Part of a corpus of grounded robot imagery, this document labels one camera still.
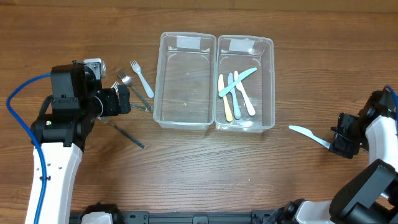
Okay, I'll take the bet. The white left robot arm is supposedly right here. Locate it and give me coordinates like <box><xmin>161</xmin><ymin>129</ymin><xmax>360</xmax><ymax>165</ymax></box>
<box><xmin>25</xmin><ymin>58</ymin><xmax>131</xmax><ymax>223</ymax></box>

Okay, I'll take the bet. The steel fork lower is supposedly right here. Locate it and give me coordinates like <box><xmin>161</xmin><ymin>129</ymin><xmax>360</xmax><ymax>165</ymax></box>
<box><xmin>97</xmin><ymin>117</ymin><xmax>146</xmax><ymax>149</ymax></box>

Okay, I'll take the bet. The clear plastic container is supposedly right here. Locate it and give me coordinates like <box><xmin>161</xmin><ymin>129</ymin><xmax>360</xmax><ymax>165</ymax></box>
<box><xmin>215</xmin><ymin>35</ymin><xmax>275</xmax><ymax>133</ymax></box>
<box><xmin>153</xmin><ymin>32</ymin><xmax>217</xmax><ymax>130</ymax></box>

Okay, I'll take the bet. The steel fork near container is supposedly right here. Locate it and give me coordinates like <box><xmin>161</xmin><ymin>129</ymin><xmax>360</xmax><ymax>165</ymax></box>
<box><xmin>117</xmin><ymin>69</ymin><xmax>153</xmax><ymax>111</ymax></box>

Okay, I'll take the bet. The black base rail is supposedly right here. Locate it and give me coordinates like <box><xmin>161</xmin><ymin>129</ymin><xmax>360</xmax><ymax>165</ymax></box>
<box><xmin>68</xmin><ymin>202</ymin><xmax>299</xmax><ymax>224</ymax></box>

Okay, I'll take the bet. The pale blue plastic fork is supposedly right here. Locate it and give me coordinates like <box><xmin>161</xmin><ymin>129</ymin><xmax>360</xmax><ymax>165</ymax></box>
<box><xmin>130</xmin><ymin>60</ymin><xmax>155</xmax><ymax>98</ymax></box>

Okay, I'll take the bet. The pale grey-blue plastic knife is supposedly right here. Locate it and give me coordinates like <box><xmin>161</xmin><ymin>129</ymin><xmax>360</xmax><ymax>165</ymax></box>
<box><xmin>228</xmin><ymin>73</ymin><xmax>241</xmax><ymax>119</ymax></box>

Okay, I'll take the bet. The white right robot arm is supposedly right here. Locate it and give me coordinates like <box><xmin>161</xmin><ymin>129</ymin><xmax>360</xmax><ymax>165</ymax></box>
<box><xmin>277</xmin><ymin>86</ymin><xmax>397</xmax><ymax>223</ymax></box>

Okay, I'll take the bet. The clear right plastic container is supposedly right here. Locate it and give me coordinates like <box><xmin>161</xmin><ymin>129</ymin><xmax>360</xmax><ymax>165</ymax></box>
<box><xmin>215</xmin><ymin>35</ymin><xmax>275</xmax><ymax>133</ymax></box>

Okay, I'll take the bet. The clear left plastic container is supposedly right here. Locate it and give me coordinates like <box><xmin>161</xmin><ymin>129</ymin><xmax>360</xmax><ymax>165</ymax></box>
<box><xmin>153</xmin><ymin>32</ymin><xmax>217</xmax><ymax>130</ymax></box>

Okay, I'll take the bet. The light blue plastic knife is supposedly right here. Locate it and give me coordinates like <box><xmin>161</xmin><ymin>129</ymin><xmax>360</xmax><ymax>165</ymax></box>
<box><xmin>289</xmin><ymin>125</ymin><xmax>331</xmax><ymax>149</ymax></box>

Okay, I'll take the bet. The teal plastic knife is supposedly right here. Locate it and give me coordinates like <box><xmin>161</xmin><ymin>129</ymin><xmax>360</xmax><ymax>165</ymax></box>
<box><xmin>218</xmin><ymin>67</ymin><xmax>257</xmax><ymax>98</ymax></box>

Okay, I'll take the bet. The white plastic knife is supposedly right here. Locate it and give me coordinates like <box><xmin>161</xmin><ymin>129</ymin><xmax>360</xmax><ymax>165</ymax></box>
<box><xmin>236</xmin><ymin>82</ymin><xmax>256</xmax><ymax>116</ymax></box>

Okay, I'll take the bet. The yellow plastic knife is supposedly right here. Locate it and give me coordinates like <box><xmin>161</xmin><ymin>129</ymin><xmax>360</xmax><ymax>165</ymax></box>
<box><xmin>218</xmin><ymin>74</ymin><xmax>233</xmax><ymax>122</ymax></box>

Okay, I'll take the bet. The white plastic fork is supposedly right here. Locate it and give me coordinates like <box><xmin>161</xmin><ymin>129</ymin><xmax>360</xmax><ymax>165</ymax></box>
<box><xmin>111</xmin><ymin>81</ymin><xmax>120</xmax><ymax>93</ymax></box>

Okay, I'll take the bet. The steel fork under white fork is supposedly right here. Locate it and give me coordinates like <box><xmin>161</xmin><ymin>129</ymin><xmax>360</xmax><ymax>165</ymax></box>
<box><xmin>130</xmin><ymin>103</ymin><xmax>147</xmax><ymax>111</ymax></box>

